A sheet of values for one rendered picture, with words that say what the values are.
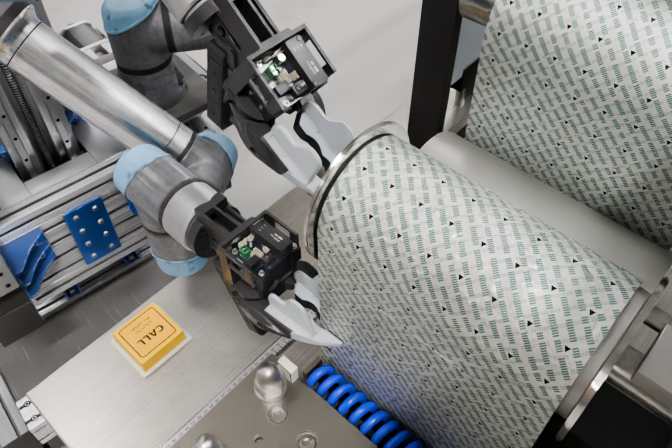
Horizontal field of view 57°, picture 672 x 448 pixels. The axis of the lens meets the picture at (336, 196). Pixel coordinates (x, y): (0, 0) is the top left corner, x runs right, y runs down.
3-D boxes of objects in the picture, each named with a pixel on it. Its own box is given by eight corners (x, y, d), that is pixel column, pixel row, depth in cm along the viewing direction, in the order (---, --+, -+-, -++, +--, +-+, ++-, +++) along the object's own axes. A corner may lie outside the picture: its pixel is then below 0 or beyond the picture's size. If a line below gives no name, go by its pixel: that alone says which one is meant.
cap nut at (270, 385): (271, 365, 70) (267, 345, 67) (294, 385, 68) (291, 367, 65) (247, 388, 68) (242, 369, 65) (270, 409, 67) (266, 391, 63)
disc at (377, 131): (397, 204, 67) (414, 94, 57) (401, 206, 67) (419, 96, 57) (302, 284, 60) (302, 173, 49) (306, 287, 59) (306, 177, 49)
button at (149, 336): (156, 309, 90) (152, 300, 88) (186, 338, 87) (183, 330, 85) (115, 341, 87) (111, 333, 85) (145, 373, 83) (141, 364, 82)
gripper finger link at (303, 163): (335, 206, 55) (279, 118, 54) (306, 217, 60) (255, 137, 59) (359, 189, 57) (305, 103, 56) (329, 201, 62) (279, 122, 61)
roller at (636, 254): (447, 185, 77) (462, 111, 68) (644, 303, 66) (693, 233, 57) (386, 242, 71) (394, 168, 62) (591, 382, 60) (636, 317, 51)
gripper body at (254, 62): (284, 116, 53) (199, -5, 51) (248, 143, 60) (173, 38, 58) (343, 75, 56) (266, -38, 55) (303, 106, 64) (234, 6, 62)
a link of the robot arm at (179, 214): (169, 245, 76) (220, 208, 80) (193, 266, 74) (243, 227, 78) (156, 205, 71) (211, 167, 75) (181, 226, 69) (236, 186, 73)
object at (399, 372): (324, 354, 72) (321, 259, 58) (498, 500, 61) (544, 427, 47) (321, 357, 72) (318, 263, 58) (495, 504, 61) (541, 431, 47)
